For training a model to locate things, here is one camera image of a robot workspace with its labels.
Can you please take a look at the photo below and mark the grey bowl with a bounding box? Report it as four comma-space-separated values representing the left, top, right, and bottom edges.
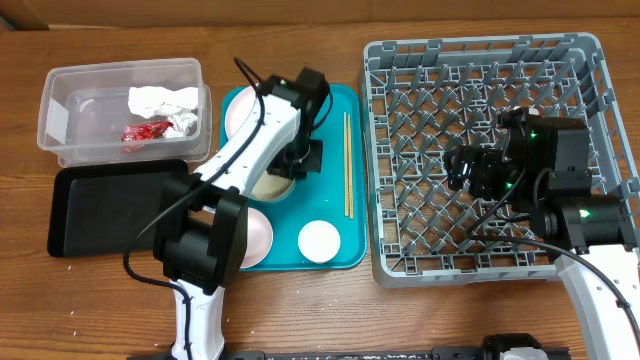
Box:
248, 172, 297, 204

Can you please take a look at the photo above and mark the white cup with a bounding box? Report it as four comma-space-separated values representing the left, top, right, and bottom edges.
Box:
298, 220, 341, 264

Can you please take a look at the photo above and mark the small pink bowl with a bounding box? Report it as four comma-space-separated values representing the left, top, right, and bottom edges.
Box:
241, 208, 274, 269

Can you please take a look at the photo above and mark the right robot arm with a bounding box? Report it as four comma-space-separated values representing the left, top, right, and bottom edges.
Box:
444, 108, 639, 359

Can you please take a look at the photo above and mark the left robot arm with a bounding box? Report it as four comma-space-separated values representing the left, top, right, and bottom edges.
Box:
123, 60, 332, 359

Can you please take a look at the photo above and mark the grey dishwasher rack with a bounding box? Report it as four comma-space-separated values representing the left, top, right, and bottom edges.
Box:
360, 33, 639, 288

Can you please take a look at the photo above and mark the pile of rice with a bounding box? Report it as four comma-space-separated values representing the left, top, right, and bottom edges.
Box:
249, 173, 295, 202

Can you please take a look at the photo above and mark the right wooden chopstick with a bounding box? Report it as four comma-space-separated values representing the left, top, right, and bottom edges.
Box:
346, 114, 355, 220

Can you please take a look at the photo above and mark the wooden chopstick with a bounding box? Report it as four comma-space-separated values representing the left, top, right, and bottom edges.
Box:
346, 114, 355, 220
343, 112, 350, 217

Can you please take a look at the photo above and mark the left wooden chopstick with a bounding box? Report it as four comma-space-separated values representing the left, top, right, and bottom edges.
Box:
343, 112, 350, 217

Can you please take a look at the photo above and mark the teal plastic tray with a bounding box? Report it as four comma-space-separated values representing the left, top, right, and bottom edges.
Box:
247, 84, 368, 272

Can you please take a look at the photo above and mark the large pink plate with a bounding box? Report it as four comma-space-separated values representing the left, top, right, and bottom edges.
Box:
224, 87, 256, 139

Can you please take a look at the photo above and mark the crumpled white tissue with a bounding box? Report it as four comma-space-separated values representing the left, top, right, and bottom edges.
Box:
128, 86, 199, 138

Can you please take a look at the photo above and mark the red wrapper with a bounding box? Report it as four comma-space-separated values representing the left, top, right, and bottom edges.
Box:
121, 120, 174, 152

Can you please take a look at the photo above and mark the black tray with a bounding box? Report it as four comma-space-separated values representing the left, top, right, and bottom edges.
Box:
47, 159, 188, 258

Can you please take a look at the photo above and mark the clear plastic bin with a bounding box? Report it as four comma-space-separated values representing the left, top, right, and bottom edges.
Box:
37, 58, 212, 167

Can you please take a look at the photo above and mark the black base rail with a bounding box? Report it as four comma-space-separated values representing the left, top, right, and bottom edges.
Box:
127, 332, 571, 360

